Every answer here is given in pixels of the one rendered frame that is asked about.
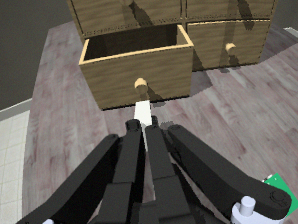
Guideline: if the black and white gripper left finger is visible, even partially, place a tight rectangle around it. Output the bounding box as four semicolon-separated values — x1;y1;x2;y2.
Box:
16;101;147;224

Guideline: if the small wooden chest of drawers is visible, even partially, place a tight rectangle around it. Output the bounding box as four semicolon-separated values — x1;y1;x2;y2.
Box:
66;0;278;72

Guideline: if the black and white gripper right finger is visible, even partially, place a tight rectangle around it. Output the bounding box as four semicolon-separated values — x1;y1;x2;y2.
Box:
143;100;292;224

